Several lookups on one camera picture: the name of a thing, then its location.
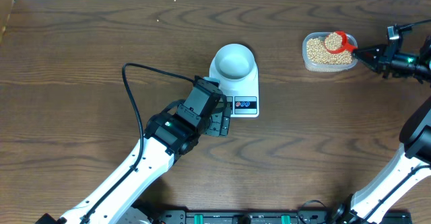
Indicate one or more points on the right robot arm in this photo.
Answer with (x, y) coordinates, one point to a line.
(411, 162)

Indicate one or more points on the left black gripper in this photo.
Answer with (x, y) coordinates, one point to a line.
(220, 120)

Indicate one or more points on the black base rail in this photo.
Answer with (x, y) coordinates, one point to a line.
(189, 217)

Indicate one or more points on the red plastic measuring scoop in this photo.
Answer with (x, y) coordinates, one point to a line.
(337, 42)

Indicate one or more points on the light grey round bowl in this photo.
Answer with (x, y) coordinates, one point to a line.
(234, 61)

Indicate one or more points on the clear plastic container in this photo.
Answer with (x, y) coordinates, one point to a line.
(311, 66)

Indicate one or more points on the pile of soybeans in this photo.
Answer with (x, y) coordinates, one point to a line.
(317, 53)

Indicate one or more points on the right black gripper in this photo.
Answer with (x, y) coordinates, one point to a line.
(383, 60)

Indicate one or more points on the white digital kitchen scale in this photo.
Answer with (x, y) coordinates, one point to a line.
(242, 93)

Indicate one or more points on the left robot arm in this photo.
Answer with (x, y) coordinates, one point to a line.
(168, 135)

